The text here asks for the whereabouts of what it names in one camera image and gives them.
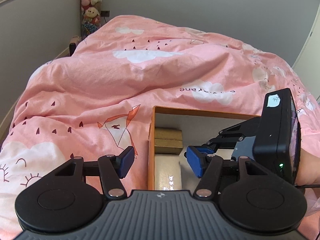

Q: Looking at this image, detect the gold cardboard box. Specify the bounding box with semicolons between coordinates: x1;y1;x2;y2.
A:
155;127;183;155

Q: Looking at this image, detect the white glasses case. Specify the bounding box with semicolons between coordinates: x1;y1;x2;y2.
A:
155;154;182;191

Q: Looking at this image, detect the black wall socket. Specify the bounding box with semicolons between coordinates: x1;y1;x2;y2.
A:
100;10;110;17

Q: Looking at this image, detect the black camera box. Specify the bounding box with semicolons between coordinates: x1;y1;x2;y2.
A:
253;88;301;184

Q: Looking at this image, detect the hanging plush toy stack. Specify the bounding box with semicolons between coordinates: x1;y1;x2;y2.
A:
81;0;102;40

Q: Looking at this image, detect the person's right hand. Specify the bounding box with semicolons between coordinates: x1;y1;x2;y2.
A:
296;149;320;186

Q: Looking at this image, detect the orange cardboard storage box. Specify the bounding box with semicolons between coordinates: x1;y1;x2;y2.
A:
148;106;255;190

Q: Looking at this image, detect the pink patterned duvet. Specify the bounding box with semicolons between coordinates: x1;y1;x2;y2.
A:
1;15;319;239

